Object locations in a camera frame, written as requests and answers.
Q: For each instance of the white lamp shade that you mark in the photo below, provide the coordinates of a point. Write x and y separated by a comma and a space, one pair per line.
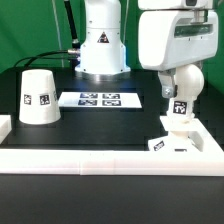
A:
38, 101

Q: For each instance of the white lamp bulb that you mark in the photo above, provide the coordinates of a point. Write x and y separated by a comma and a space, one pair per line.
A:
190, 82

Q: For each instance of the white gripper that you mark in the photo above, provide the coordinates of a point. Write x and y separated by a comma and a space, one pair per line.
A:
169, 39

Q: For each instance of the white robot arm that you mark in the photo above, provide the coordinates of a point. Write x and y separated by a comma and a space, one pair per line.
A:
103, 55

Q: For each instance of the white lamp base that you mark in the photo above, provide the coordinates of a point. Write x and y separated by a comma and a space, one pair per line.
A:
179, 136

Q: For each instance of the white marker tag sheet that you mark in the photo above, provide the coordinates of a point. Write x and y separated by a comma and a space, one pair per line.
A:
99, 100

